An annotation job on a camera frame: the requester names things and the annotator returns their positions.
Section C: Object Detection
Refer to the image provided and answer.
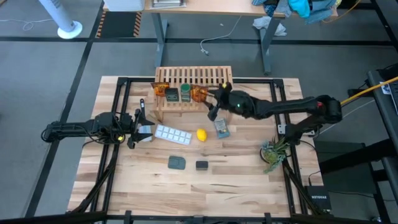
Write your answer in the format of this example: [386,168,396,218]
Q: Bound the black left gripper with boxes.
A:
[119,98,155,150]

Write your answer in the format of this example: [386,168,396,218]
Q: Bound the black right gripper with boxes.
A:
[205,82,253,123]

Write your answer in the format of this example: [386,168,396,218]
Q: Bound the orange taco seasoning packet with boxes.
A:
[190,84,210,104]
[150,81,170,98]

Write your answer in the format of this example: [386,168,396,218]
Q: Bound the oregano glass jar green lid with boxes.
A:
[180,82,192,103]

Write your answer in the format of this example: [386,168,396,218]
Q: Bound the green black pepper tin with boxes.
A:
[164,87,180,103]
[195,160,210,172]

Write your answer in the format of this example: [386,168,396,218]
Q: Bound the wooden slatted spice shelf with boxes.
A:
[149,65,234,123]

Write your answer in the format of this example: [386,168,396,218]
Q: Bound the small white box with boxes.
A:
[137,124,154,142]

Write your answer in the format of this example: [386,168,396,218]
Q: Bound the light blue flat packet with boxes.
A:
[213,117,231,140]

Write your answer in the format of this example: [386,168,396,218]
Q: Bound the white ice cube tray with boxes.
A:
[154,124,193,146]

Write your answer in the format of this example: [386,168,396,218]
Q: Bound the yellow lemon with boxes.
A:
[195,128,209,143]

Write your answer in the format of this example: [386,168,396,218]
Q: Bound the potted green air plant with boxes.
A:
[260,136,292,174]

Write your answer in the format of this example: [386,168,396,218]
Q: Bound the wooden desk grey legs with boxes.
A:
[102,0,340,77]

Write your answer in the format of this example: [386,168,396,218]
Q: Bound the white cloth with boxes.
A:
[252,16,288,37]

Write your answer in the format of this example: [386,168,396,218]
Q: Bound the black mat hazard stripes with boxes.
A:
[95,11,143,39]

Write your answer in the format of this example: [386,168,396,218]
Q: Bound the stack of papers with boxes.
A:
[150,0,188,10]

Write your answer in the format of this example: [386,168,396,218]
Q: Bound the white tower fan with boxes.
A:
[38,0,84,40]

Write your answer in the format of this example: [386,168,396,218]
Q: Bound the large white box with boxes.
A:
[103,0,146,12]

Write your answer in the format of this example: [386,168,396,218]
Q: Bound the teal cloth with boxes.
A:
[287,0,312,19]

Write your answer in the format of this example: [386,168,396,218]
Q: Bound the blue grey clothes pile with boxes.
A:
[251,0,343,26]

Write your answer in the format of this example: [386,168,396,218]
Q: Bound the black side desk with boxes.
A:
[313,63,398,224]

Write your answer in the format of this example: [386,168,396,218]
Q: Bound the black aluminium table frame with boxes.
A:
[67,76,326,224]

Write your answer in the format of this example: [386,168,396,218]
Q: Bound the white cable with plug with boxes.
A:
[199,15,243,57]

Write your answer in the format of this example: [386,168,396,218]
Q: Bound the black Netgear network switch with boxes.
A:
[303,185,333,212]

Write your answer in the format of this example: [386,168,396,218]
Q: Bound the thick yellow cable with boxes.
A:
[340,75,398,106]

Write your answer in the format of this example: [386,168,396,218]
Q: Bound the thin yellow cable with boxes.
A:
[321,0,363,25]

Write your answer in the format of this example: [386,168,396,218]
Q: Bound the thin white floor cable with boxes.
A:
[0,17,55,32]

